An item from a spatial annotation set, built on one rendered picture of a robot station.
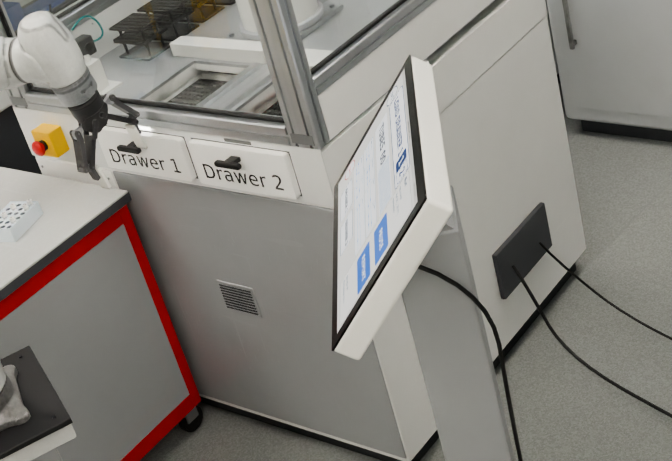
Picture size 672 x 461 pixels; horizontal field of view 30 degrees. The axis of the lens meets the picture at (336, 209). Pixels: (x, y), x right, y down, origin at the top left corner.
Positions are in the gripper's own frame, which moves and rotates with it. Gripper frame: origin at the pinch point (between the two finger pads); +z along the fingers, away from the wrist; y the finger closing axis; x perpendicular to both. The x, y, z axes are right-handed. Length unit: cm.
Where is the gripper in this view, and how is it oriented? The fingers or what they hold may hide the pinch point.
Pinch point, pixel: (123, 164)
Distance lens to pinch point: 291.2
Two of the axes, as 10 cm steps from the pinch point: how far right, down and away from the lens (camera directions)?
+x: -7.8, -1.4, 6.1
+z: 3.5, 7.1, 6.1
